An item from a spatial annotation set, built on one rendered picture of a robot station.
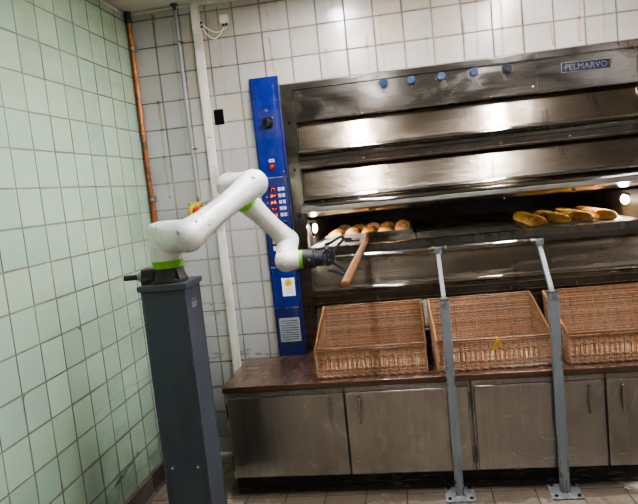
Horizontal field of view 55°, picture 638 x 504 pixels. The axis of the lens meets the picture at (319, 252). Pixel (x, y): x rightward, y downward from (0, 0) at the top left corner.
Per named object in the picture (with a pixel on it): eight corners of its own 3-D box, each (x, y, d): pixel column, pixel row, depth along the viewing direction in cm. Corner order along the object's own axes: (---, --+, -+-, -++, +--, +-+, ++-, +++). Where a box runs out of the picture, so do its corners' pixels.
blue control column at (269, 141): (329, 357, 548) (304, 115, 526) (346, 356, 546) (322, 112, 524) (290, 452, 359) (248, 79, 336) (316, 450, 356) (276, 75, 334)
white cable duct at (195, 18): (237, 403, 363) (189, 3, 339) (246, 402, 362) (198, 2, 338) (237, 404, 361) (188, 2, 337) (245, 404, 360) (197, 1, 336)
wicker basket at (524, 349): (429, 346, 341) (425, 297, 338) (533, 339, 334) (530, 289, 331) (436, 373, 293) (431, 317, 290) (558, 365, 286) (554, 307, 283)
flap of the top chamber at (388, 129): (299, 156, 340) (297, 123, 344) (641, 118, 313) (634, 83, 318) (297, 153, 335) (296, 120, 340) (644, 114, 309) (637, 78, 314)
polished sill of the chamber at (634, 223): (310, 254, 352) (310, 247, 352) (642, 226, 326) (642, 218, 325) (309, 256, 346) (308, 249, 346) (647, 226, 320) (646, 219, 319)
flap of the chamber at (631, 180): (301, 213, 329) (307, 217, 349) (655, 178, 303) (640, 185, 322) (300, 208, 329) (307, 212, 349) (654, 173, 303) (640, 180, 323)
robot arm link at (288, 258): (276, 277, 292) (271, 262, 284) (278, 257, 300) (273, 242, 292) (305, 275, 290) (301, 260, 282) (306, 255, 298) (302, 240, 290)
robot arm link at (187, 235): (177, 230, 226) (266, 161, 258) (153, 231, 238) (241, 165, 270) (193, 259, 232) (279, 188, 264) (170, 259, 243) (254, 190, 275)
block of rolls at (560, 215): (511, 219, 401) (510, 211, 401) (587, 212, 394) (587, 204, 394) (530, 227, 342) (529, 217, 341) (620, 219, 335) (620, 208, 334)
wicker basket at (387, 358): (326, 352, 349) (321, 305, 346) (426, 346, 341) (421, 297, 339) (314, 380, 301) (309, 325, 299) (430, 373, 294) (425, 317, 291)
